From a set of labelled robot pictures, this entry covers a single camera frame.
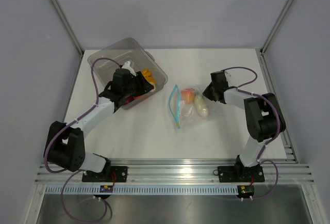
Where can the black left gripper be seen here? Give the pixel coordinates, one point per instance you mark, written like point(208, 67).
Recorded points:
point(144, 86)

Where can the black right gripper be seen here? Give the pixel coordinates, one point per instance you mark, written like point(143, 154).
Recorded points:
point(207, 92)

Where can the yellow-orange fake pretzel cluster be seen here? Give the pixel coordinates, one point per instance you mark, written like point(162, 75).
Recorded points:
point(149, 76)

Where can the purple fake fruit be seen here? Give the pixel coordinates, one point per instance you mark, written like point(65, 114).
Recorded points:
point(129, 100)

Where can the pink fake peach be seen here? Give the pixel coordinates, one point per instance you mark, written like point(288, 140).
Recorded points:
point(188, 95)

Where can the clear zip top bag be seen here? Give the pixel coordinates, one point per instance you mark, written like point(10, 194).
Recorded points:
point(186, 114)

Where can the clear grey plastic container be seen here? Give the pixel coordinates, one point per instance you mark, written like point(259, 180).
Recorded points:
point(106, 61)

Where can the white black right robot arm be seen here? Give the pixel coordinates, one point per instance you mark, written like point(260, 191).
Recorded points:
point(264, 120)

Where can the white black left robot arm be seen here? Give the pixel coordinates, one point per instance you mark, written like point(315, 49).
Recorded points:
point(65, 146)

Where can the white fake daikon radish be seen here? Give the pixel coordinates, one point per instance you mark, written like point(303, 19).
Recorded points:
point(201, 106)

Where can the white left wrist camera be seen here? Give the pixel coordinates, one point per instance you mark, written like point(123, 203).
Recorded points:
point(129, 65)

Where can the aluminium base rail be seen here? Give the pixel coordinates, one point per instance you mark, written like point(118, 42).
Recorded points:
point(189, 172)

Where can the black right mount plate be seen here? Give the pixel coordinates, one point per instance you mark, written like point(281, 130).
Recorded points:
point(230, 174)

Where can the black mount plate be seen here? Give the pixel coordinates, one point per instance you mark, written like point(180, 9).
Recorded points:
point(117, 174)
point(230, 174)

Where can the black left mount plate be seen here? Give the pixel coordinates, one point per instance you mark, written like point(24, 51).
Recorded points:
point(117, 174)

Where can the white slotted cable duct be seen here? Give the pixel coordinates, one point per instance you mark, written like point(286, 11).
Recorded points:
point(150, 190)

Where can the left aluminium frame post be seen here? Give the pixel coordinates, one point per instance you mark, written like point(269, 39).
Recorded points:
point(64, 21)

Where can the aluminium frame post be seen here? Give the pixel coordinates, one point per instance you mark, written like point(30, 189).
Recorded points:
point(64, 21)
point(275, 28)

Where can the right aluminium frame post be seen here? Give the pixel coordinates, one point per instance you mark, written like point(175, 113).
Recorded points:
point(275, 28)

